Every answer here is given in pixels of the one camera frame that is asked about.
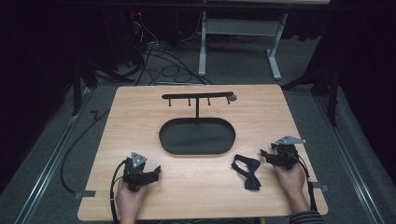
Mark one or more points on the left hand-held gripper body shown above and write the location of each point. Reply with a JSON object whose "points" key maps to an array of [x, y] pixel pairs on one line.
{"points": [[134, 174]]}

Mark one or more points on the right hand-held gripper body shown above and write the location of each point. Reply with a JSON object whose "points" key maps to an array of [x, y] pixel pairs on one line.
{"points": [[285, 154]]}

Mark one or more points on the black bow tie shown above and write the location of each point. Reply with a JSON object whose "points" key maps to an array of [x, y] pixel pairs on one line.
{"points": [[249, 171]]}

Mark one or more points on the black hook stand with tray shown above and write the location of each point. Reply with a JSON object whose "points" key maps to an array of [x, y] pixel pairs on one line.
{"points": [[197, 137]]}

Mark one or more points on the person's left hand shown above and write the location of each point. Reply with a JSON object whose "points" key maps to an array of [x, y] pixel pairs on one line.
{"points": [[130, 199]]}

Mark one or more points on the person's right hand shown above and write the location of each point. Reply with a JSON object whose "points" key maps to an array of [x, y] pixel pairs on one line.
{"points": [[291, 182]]}

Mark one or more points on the black metal stand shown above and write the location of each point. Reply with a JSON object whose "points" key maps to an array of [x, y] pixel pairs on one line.
{"points": [[330, 87], [81, 77]]}

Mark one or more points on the grey table bracket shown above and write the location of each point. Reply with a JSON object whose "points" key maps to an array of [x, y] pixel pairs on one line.
{"points": [[320, 186], [84, 194]]}

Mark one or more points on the metal floor rail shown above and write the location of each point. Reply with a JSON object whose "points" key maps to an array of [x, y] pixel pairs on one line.
{"points": [[348, 161], [51, 165]]}

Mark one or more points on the white metal table frame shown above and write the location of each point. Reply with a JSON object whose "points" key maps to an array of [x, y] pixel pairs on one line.
{"points": [[241, 28]]}

